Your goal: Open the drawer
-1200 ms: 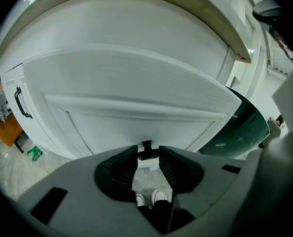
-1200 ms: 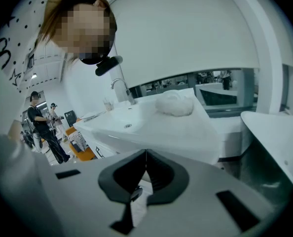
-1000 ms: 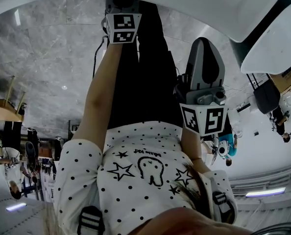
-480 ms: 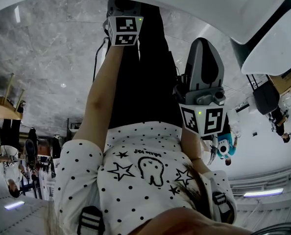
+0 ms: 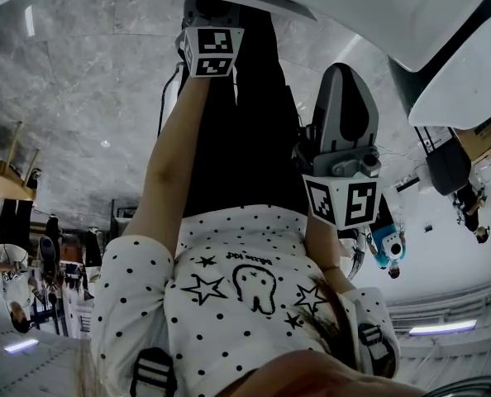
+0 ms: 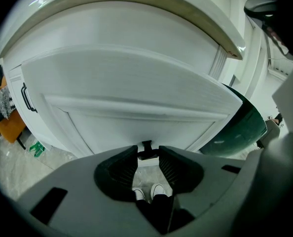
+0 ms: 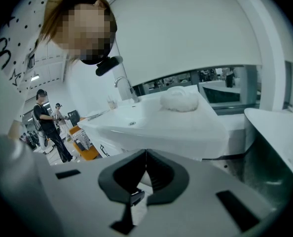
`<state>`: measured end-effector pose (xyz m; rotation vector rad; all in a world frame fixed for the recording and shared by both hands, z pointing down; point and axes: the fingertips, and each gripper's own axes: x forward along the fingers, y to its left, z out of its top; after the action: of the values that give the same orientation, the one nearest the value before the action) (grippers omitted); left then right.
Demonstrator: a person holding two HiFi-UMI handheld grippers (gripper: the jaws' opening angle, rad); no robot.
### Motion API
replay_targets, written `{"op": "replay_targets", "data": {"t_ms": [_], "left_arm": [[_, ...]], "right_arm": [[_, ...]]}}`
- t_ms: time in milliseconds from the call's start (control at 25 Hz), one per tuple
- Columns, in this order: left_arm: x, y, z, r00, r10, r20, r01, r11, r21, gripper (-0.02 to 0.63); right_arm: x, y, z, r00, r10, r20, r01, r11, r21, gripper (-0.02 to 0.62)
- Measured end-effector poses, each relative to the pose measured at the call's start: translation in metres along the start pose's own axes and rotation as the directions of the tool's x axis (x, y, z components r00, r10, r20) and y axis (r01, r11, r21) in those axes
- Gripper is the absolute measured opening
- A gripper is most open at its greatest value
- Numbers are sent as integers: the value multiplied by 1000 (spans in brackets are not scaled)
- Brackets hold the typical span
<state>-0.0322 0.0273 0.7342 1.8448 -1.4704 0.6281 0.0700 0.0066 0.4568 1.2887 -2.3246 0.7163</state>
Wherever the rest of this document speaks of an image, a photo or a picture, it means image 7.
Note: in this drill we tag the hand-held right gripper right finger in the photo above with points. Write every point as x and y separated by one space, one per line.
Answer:
198 201

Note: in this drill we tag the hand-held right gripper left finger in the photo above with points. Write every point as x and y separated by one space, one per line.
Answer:
87 201

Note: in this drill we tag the orange sofa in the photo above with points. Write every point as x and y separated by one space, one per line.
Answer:
87 152

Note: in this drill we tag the black white striped blanket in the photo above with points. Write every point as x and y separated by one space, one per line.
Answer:
81 138

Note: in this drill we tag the white sink vanity cabinet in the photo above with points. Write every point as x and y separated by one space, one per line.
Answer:
161 132

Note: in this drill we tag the black monitor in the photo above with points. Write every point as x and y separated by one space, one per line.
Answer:
73 117

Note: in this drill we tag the chrome sink drain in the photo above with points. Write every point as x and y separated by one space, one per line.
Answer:
132 123

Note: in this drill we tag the white fluffy towel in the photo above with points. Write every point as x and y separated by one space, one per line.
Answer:
179 101

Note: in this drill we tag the black bathtub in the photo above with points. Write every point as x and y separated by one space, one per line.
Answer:
220 92

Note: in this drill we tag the chrome faucet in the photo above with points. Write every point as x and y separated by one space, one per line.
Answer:
133 92

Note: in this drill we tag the ceiling tube light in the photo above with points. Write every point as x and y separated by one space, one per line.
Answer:
34 77

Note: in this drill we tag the person's white dotted shirt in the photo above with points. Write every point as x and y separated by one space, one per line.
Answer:
18 58

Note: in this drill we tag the person's head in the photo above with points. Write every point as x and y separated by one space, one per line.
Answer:
87 28

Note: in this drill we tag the wide pale roller blind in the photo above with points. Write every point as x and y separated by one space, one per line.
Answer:
186 28

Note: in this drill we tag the black head camera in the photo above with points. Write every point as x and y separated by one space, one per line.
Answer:
108 65

